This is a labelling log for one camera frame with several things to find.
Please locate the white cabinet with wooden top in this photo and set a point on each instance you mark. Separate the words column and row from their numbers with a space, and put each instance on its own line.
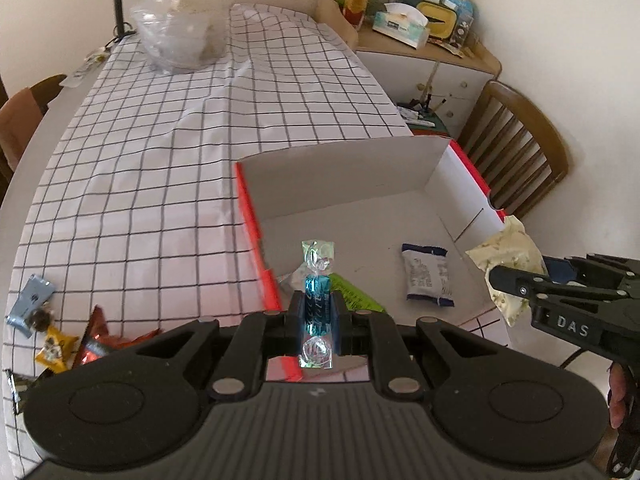
column 430, row 75

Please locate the red foil snack packet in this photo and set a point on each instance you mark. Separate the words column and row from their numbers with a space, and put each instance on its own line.
column 97, row 342

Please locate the wooden chair with brown cloth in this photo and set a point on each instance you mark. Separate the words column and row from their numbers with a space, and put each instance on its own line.
column 22, row 115

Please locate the tissue box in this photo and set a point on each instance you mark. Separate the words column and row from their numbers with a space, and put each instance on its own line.
column 402, row 25

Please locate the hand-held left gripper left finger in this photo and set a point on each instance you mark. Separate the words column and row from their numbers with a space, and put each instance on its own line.
column 298, row 317

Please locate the red cardboard box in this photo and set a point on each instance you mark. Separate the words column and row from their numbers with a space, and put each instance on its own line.
column 350, row 210

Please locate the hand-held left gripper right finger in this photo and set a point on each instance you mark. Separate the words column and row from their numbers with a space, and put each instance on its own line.
column 339, row 325

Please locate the person's right hand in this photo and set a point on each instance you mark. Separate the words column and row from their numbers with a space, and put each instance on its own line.
column 617, row 400

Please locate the black striped snack packet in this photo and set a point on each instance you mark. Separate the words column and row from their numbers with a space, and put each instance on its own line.
column 12, row 390

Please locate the glass jar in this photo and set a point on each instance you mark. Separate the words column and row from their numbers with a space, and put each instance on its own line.
column 356, row 0

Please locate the yellow snack packet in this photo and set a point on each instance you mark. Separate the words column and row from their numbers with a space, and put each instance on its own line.
column 55, row 350

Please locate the cream snack packet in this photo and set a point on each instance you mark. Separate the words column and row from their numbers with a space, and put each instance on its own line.
column 510, row 255

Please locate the slatted wooden chair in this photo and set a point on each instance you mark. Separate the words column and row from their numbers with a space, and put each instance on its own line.
column 515, row 150

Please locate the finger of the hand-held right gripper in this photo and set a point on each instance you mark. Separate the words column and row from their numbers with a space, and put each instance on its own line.
column 565, row 267
column 515, row 282

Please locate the blue candy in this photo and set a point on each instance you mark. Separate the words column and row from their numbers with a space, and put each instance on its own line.
column 316, row 300

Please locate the checked white tablecloth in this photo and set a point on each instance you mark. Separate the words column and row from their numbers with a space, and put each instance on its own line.
column 150, row 160

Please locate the yellow tissue holder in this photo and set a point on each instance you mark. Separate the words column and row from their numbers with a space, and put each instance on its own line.
column 436, row 17

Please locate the clear plastic bag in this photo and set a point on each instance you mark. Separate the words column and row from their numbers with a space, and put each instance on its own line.
column 177, row 25

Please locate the light blue snack packet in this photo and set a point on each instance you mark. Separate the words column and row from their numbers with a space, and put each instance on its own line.
column 30, row 300

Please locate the green snack packet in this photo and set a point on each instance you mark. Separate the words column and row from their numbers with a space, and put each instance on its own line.
column 356, row 297

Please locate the white and blue snack packet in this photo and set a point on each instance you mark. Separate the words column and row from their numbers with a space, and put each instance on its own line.
column 427, row 277

